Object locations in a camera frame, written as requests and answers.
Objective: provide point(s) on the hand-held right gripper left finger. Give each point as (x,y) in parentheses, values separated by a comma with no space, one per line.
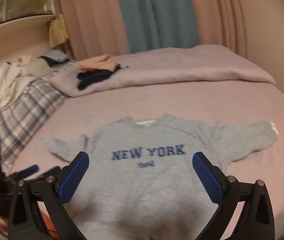
(74,177)

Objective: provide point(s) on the white cloth pile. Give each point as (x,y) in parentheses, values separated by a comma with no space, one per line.
(6,80)

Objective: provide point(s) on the dark navy garment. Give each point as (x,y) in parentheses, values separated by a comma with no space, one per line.
(94,78)

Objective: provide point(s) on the plaid pillow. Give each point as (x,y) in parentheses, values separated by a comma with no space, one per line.
(24,115)

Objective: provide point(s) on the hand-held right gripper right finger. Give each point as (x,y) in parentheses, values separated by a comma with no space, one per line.
(208,177)

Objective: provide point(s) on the beige cushion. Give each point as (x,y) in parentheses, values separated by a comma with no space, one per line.
(34,67)

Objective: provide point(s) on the pink curtain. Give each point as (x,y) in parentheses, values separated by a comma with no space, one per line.
(89,17)
(219,15)

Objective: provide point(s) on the small striped pillow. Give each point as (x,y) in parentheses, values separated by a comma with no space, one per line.
(55,55)

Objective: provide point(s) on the pink duvet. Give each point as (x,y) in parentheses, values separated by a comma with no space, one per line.
(182,65)

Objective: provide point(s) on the blue curtain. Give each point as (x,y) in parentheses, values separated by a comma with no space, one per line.
(154,15)

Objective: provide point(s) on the peach garment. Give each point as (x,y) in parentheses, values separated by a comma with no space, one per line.
(96,62)

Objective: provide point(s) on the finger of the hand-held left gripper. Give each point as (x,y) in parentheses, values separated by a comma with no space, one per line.
(29,171)
(49,172)

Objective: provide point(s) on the yellow hanging cloth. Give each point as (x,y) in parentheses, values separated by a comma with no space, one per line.
(58,32)

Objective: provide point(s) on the grey sweatshirt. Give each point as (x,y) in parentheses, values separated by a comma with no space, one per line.
(142,192)

